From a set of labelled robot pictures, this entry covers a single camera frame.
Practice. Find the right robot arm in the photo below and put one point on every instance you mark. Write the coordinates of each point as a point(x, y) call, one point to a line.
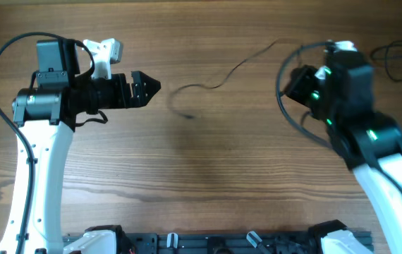
point(334, 81)

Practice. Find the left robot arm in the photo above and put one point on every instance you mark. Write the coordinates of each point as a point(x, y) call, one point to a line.
point(73, 77)

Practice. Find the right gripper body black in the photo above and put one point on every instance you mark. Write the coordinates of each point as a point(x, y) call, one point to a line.
point(296, 87)

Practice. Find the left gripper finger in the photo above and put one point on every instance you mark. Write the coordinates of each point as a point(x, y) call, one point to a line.
point(140, 100)
point(144, 85)

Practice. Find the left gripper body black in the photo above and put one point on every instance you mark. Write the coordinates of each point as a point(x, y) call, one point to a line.
point(120, 99)

